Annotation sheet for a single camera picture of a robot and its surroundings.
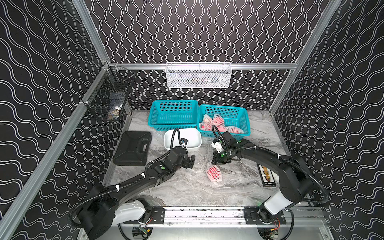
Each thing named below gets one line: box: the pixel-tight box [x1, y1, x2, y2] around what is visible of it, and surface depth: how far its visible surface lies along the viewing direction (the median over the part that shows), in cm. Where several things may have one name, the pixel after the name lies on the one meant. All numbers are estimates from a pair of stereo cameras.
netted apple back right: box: [213, 114, 225, 128], surface depth 108 cm
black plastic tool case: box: [112, 131, 152, 167], surface depth 97 cm
